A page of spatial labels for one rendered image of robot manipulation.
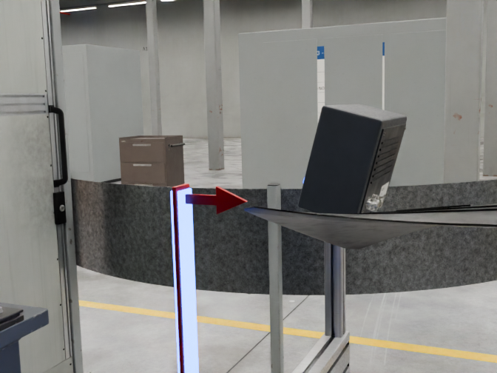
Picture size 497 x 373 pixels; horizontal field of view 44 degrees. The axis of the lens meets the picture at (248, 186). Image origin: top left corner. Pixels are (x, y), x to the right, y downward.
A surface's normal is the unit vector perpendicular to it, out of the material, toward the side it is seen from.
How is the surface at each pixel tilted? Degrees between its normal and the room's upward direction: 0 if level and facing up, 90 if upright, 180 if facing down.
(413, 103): 90
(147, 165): 90
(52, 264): 90
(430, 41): 90
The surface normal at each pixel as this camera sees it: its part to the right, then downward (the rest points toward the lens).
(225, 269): -0.31, 0.14
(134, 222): -0.52, 0.13
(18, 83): 0.91, 0.03
